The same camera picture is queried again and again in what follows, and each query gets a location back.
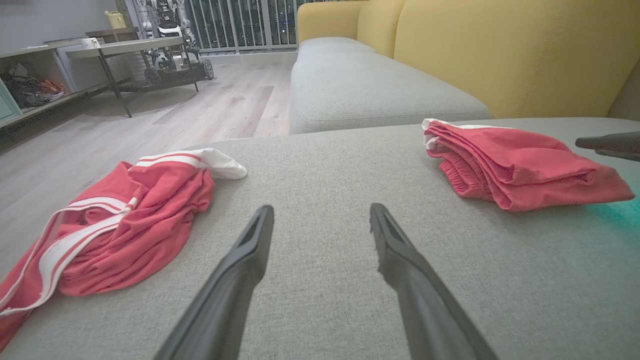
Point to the yellow watering can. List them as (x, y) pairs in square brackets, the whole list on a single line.
[(116, 20)]

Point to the black and orange shelf clutter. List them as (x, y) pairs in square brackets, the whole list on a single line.
[(30, 87)]

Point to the wide yellow sofa backrest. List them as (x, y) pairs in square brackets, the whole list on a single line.
[(510, 55)]

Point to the red shorts elastic waistband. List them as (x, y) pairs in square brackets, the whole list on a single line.
[(525, 165)]

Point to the narrow yellow sofa backrest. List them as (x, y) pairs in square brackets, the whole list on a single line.
[(380, 25)]

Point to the white balcony railing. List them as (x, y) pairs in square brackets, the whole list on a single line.
[(240, 25)]

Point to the large grey sofa ottoman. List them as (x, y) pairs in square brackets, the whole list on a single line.
[(325, 170)]

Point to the short grey sofa seat cushion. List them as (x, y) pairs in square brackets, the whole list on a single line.
[(332, 45)]

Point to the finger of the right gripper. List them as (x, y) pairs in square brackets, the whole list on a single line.
[(625, 155), (615, 141)]

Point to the white humanoid robot wheeled base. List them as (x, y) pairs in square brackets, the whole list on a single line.
[(170, 30)]

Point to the yellow sofa end backrest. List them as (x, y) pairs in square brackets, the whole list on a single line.
[(327, 20)]

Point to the low open shelf unit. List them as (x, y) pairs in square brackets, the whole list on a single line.
[(35, 55)]

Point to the grey coffee table black legs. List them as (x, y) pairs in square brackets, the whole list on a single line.
[(125, 47)]

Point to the red basketball jersey white trim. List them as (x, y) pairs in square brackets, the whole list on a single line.
[(125, 225)]

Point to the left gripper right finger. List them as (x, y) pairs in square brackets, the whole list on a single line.
[(420, 305)]

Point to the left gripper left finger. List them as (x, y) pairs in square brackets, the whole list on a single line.
[(230, 295)]

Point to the teal drawer front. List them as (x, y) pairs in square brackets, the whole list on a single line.
[(7, 102)]

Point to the long grey sofa seat cushion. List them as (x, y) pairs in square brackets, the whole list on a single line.
[(370, 90)]

